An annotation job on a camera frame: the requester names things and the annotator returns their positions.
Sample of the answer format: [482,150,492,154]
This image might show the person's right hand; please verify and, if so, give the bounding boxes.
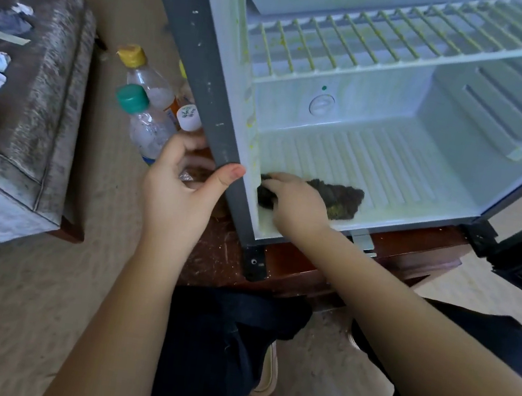
[253,169,340,255]

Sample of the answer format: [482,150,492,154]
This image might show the person's left hand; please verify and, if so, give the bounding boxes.
[130,124,252,275]

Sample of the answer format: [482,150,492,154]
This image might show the dark grey cloth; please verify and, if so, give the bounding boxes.
[254,169,368,225]

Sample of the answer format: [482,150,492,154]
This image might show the green cap water bottle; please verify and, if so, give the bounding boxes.
[106,81,185,169]

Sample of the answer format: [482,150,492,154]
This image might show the brown tea bottle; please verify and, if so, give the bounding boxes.
[171,98,208,138]

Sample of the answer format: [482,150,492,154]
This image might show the orange soda bottle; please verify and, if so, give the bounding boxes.
[109,42,184,112]

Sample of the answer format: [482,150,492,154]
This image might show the grey mini fridge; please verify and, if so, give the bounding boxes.
[102,0,522,321]

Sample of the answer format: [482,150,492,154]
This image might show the person's right forearm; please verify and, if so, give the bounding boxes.
[277,222,522,396]

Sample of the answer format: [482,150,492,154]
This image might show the person's left forearm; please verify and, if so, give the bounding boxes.
[40,235,194,396]

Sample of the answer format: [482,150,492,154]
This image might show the person's dark trousers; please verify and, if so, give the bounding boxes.
[151,262,522,396]

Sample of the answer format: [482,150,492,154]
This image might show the person's left foot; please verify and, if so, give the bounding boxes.
[249,338,284,396]

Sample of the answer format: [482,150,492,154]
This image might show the dark red wooden stand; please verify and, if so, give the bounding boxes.
[166,151,481,326]

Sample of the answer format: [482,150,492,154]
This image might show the grey velvet sofa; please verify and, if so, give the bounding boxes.
[0,0,118,278]

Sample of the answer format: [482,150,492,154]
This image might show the paper slip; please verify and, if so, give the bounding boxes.
[0,30,33,48]

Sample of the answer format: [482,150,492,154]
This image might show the grey garment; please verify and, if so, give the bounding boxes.
[0,6,37,39]

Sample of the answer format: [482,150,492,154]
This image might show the white wire shelf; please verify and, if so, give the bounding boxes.
[237,0,522,122]

